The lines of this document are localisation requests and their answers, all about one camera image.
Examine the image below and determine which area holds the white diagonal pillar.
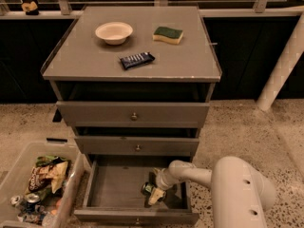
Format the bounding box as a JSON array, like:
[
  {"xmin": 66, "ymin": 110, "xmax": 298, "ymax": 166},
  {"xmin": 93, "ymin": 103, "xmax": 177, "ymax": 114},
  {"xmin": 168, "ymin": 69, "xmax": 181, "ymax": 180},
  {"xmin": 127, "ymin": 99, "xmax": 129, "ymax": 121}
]
[{"xmin": 256, "ymin": 13, "xmax": 304, "ymax": 111}]

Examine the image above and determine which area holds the metal window railing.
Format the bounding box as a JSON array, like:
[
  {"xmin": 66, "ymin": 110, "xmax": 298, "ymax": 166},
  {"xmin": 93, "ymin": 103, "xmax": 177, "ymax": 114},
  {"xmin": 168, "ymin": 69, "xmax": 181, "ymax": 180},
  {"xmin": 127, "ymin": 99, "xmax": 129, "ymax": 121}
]
[{"xmin": 0, "ymin": 0, "xmax": 304, "ymax": 21}]

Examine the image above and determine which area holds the brown chip bag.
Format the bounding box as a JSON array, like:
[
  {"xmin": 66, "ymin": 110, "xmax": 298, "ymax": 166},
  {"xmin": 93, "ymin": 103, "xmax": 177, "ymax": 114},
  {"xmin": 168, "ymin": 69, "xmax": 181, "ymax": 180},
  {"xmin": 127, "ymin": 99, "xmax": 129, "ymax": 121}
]
[{"xmin": 28, "ymin": 161, "xmax": 68, "ymax": 193}]

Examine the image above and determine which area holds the grey middle drawer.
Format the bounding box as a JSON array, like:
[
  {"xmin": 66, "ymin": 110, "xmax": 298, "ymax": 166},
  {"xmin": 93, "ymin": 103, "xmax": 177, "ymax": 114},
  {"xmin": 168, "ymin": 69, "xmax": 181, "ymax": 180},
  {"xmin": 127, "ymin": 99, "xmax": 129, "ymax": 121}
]
[{"xmin": 75, "ymin": 136, "xmax": 199, "ymax": 157}]

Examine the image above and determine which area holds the grey bottom drawer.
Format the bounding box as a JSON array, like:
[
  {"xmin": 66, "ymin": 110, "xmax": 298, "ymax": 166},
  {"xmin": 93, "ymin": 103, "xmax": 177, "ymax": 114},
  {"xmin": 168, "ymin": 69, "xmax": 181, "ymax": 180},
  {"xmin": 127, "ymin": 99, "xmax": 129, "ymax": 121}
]
[{"xmin": 74, "ymin": 156, "xmax": 199, "ymax": 225}]

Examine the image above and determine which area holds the blue soda can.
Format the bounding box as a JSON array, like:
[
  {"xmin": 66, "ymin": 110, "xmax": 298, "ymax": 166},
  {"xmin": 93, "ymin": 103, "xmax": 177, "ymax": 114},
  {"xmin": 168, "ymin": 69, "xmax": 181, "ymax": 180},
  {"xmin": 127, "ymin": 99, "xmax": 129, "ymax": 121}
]
[{"xmin": 25, "ymin": 193, "xmax": 41, "ymax": 212}]

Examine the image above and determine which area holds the small tan black object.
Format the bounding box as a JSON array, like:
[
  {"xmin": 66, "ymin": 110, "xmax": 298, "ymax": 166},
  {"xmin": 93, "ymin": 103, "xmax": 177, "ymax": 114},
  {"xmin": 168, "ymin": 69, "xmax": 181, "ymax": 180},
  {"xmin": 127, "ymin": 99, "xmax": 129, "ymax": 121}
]
[{"xmin": 21, "ymin": 1, "xmax": 39, "ymax": 15}]

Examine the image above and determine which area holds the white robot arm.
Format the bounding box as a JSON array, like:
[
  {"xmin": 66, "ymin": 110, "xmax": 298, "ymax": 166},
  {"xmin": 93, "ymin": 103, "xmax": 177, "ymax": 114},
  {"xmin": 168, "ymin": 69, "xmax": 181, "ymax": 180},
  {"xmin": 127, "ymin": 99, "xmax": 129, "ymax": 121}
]
[{"xmin": 148, "ymin": 156, "xmax": 276, "ymax": 228}]

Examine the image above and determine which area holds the grey top drawer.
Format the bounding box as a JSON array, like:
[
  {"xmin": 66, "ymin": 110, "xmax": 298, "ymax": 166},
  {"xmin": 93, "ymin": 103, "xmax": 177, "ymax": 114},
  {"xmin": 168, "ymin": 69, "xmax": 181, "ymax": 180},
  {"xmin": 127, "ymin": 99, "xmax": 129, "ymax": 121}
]
[{"xmin": 56, "ymin": 101, "xmax": 209, "ymax": 128}]

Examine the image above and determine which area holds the grey drawer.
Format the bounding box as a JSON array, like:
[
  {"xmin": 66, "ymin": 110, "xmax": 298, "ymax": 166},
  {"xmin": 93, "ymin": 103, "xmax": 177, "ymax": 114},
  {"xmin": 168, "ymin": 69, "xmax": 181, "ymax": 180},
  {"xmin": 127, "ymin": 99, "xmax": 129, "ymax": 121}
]
[
  {"xmin": 75, "ymin": 136, "xmax": 199, "ymax": 157},
  {"xmin": 56, "ymin": 101, "xmax": 209, "ymax": 128},
  {"xmin": 74, "ymin": 156, "xmax": 199, "ymax": 225}
]

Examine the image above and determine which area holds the dark blue snack bar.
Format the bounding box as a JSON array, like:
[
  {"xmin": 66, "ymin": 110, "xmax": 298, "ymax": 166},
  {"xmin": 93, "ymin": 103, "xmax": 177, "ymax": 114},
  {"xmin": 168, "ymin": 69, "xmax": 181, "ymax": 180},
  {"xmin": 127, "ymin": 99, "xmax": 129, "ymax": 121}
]
[{"xmin": 120, "ymin": 52, "xmax": 155, "ymax": 70}]

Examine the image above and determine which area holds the green yellow sponge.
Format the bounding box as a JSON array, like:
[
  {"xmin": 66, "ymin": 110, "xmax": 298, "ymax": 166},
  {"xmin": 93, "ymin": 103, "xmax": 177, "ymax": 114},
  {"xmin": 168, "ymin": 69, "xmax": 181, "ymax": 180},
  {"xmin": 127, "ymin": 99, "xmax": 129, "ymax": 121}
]
[{"xmin": 153, "ymin": 27, "xmax": 183, "ymax": 45}]

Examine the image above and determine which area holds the green chip bag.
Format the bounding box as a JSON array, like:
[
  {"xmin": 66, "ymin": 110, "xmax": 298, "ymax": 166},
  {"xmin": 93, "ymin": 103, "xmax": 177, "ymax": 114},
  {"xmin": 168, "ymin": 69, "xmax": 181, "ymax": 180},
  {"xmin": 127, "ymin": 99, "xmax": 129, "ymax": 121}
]
[{"xmin": 35, "ymin": 156, "xmax": 69, "ymax": 167}]

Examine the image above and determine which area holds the grey drawer cabinet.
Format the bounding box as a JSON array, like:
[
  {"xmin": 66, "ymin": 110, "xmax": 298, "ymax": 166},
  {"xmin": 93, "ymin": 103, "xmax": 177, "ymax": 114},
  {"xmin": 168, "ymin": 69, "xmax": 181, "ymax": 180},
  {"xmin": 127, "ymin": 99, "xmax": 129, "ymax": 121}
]
[{"xmin": 41, "ymin": 5, "xmax": 222, "ymax": 182}]

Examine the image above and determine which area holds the clear plastic bin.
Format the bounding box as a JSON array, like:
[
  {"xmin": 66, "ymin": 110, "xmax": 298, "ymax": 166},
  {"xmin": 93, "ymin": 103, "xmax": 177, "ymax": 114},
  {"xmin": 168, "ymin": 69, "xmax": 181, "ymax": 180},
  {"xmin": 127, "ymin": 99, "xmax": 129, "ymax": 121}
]
[{"xmin": 0, "ymin": 142, "xmax": 84, "ymax": 228}]

